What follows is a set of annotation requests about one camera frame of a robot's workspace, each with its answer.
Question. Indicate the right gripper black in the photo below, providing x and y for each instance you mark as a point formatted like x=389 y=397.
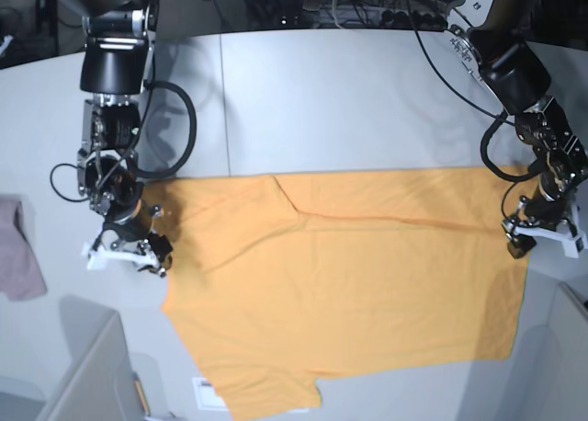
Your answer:
x=131 y=217

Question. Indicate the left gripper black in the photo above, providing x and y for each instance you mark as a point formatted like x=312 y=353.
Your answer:
x=547 y=208

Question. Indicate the orange yellow T-shirt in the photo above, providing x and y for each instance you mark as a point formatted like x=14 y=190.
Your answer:
x=278 y=281

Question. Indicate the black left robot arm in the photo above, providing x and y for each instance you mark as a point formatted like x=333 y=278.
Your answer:
x=484 y=34

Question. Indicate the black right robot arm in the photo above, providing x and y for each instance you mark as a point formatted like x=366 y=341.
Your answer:
x=119 y=41

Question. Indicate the orange pencil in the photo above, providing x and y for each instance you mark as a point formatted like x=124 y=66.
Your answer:
x=144 y=403

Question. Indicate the grey right bin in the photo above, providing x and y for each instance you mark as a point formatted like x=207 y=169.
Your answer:
x=549 y=378

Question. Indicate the grey bin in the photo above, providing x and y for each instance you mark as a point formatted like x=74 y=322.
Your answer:
x=549 y=378
x=98 y=385

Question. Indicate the pink cloth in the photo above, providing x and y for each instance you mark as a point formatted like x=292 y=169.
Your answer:
x=21 y=278

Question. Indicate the grey left bin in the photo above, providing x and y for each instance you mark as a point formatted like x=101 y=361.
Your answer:
x=98 y=385

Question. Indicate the white table slot plate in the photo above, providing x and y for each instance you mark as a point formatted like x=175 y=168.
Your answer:
x=206 y=397

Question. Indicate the black power strip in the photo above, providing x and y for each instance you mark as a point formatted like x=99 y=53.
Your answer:
x=400 y=19

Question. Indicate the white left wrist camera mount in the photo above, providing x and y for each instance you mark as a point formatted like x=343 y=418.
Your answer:
x=568 y=232

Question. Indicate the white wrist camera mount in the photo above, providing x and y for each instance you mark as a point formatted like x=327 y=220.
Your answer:
x=98 y=257
x=568 y=232

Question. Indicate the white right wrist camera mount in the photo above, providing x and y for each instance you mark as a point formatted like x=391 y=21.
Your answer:
x=98 y=257

